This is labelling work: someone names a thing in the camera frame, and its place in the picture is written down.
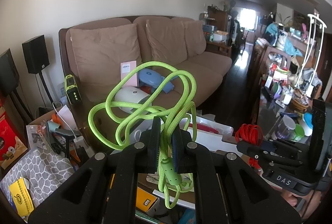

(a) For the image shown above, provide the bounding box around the green braided cable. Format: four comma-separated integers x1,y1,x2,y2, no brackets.
88,60,198,209

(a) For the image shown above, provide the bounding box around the green yellow power station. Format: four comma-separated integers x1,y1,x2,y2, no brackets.
65,75,82,105

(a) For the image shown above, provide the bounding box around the white garment steamer stand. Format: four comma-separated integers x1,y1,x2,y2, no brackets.
295,11,327,98

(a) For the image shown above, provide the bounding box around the right brown sofa cushion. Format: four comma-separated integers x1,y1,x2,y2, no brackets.
184,21,206,57

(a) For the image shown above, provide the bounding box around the grey white patterned towel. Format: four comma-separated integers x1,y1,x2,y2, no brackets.
1,148,74,207

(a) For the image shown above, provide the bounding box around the brown fabric sofa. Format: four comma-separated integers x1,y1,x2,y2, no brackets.
59,16,232,148

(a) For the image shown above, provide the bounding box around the black speaker on stand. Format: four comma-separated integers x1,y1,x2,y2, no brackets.
22,35,54,104

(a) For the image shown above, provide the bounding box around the middle brown sofa cushion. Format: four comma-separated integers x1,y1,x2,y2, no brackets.
146,19,187,66

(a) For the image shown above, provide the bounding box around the left brown sofa cushion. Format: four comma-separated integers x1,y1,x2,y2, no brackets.
70,23,143,100

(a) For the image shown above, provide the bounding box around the white dome nail lamp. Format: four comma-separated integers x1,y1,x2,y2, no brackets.
114,86,150,104

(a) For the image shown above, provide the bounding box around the white power strip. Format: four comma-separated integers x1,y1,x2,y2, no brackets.
73,136,95,157

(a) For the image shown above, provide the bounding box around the red cable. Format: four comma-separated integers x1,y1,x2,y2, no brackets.
234,123,264,170

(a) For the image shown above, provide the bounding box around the teal hair dryer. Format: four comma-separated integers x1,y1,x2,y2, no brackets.
47,121,77,159

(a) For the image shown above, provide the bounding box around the red collection chocolate box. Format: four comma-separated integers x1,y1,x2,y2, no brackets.
0,99,28,169

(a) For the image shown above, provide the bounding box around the brown sofa cushion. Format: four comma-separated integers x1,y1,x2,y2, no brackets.
70,23,143,100
184,21,206,57
146,19,187,66

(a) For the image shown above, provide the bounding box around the yellow booklet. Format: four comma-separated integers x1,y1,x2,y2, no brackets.
9,177,34,217

